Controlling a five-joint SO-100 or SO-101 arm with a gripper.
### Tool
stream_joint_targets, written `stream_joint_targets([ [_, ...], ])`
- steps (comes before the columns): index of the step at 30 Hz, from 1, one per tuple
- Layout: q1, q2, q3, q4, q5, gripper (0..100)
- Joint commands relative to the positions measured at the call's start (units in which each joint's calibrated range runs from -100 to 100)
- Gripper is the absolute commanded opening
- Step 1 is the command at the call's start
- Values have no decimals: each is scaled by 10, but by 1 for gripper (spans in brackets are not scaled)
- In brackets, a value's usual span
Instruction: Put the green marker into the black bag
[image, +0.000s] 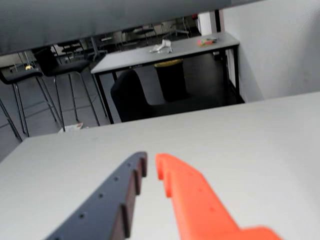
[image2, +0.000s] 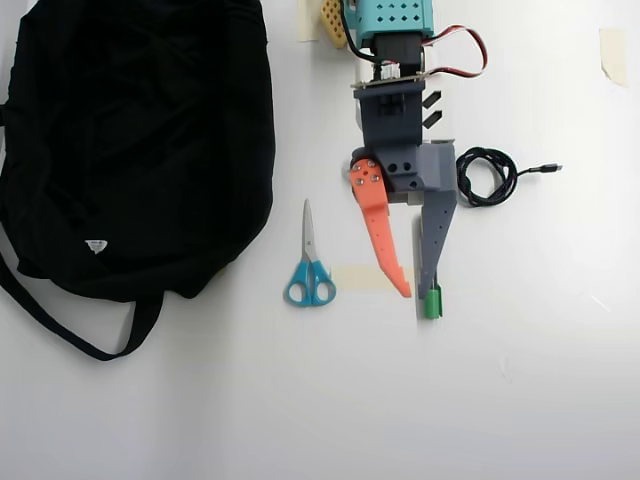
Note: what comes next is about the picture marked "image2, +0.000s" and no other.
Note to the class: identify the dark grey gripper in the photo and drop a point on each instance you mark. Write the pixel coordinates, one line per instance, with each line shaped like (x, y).
(406, 174)

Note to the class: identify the green black marker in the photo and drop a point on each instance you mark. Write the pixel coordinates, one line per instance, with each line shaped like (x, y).
(433, 302)

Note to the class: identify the white teal grey robot arm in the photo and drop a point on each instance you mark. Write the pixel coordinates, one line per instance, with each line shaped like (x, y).
(395, 20)

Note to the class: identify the black fabric bag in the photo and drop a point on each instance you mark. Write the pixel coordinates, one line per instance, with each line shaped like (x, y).
(125, 150)

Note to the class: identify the long beige masking tape strip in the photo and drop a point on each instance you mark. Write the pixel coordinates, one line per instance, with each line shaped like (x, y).
(357, 278)

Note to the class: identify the yellow perforated base part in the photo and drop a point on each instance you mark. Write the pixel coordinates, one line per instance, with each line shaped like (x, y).
(334, 25)

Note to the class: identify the narrow beige masking tape piece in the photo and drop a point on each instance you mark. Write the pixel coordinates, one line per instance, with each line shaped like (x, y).
(307, 22)

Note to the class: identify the torn beige masking tape piece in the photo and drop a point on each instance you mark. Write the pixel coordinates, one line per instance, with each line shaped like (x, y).
(615, 55)

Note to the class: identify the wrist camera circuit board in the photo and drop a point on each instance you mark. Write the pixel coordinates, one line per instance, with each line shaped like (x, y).
(390, 81)

